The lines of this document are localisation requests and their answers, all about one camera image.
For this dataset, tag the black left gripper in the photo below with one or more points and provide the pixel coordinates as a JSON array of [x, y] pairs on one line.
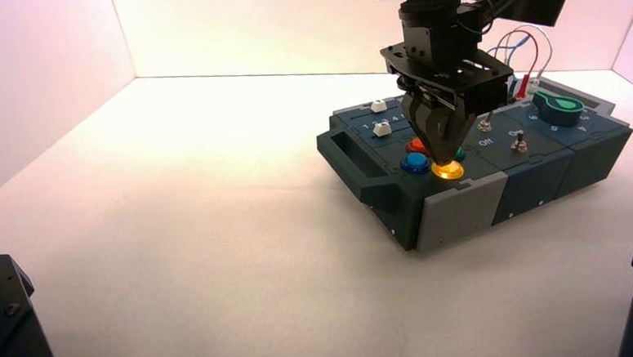
[[440, 57]]

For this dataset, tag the yellow push button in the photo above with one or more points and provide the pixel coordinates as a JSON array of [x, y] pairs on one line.
[[449, 172]]

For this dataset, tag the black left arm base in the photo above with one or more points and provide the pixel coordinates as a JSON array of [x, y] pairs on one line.
[[10, 334]]

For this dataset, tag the teal green push button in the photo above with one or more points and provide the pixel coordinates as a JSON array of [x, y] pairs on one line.
[[460, 154]]

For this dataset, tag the orange red push button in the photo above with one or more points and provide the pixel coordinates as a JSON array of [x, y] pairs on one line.
[[413, 145]]

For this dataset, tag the blue push button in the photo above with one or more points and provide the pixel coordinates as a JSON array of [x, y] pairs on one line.
[[415, 163]]

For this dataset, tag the white slider knob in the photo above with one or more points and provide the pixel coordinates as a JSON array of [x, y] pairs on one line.
[[382, 129], [378, 106]]

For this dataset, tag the dark teal grey task box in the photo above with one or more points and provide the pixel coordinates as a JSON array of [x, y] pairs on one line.
[[459, 213]]

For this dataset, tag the green rotary knob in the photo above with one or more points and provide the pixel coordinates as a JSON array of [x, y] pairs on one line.
[[558, 109]]

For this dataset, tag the metal toggle switch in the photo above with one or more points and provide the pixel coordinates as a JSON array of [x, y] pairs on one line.
[[485, 124]]

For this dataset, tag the black-tipped toggle switch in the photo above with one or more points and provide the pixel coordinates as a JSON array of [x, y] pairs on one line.
[[519, 144]]

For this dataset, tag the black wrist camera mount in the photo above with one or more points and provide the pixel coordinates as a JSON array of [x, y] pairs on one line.
[[529, 3]]

